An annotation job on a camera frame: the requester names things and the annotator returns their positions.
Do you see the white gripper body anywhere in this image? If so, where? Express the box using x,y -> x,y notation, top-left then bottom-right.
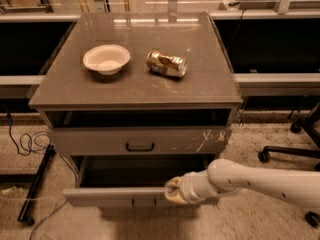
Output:
179,170 -> 219,204

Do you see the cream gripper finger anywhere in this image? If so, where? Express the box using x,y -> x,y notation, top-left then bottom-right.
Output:
165,193 -> 187,205
165,176 -> 181,193

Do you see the grey drawer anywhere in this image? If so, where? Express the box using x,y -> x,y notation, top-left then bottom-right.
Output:
49,126 -> 232,156
63,154 -> 216,209

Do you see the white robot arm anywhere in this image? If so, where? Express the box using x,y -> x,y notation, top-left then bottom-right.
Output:
164,159 -> 320,213

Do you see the grey drawer cabinet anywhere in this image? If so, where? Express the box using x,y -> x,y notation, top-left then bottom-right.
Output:
28,11 -> 244,192

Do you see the grey top drawer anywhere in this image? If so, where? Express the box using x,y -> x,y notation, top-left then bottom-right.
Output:
49,126 -> 232,156

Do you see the crushed gold soda can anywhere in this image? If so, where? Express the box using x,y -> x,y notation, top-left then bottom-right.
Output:
146,50 -> 187,78

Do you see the black office chair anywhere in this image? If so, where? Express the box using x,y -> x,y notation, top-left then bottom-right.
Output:
257,102 -> 320,228

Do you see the white paper bowl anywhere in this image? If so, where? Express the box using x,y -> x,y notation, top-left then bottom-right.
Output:
83,45 -> 131,75

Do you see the black stand leg with caster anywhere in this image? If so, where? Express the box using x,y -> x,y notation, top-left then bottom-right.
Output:
18,144 -> 56,226

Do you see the white cable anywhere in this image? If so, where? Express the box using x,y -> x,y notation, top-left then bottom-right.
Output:
0,185 -> 60,240

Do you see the blue cable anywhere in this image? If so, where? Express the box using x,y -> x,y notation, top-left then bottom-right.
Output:
6,113 -> 78,240

